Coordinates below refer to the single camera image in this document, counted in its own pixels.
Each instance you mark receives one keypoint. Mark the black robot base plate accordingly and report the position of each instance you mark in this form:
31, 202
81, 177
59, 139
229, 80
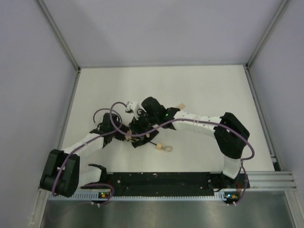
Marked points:
171, 184

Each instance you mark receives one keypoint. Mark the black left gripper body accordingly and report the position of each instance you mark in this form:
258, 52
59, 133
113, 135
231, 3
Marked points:
121, 132

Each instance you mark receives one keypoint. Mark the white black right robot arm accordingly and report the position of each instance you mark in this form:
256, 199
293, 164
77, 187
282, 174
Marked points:
229, 133

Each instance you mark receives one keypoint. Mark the beige and black folding umbrella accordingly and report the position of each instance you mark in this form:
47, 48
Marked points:
150, 105

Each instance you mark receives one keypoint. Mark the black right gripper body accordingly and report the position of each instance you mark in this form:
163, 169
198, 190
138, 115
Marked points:
141, 130

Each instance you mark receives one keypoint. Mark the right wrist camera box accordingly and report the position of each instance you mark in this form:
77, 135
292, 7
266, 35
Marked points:
132, 107

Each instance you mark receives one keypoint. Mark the aluminium frame rail front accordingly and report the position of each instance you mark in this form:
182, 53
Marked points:
258, 180

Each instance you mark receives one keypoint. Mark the aluminium frame post left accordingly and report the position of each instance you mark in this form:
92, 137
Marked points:
58, 34

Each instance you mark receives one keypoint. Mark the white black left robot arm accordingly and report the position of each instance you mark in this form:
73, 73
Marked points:
68, 169

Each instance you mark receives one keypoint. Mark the aluminium frame post right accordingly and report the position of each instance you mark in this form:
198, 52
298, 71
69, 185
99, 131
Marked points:
282, 7

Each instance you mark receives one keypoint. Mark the aluminium frame post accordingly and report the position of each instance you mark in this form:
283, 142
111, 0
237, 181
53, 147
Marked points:
282, 7
58, 34

